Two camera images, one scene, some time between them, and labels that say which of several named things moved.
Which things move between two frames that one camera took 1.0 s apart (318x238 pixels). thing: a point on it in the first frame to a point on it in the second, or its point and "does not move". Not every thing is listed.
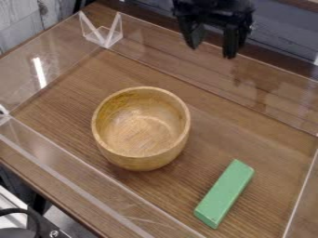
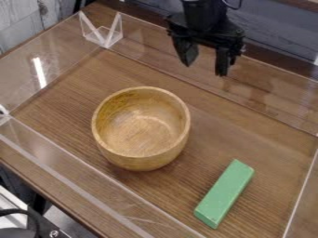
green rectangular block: x=219 y=199 does not move
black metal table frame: x=36 y=202 does not move
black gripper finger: x=192 y=29 to x=186 y=49
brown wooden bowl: x=140 y=125 does not move
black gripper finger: x=231 y=42 to x=220 y=60
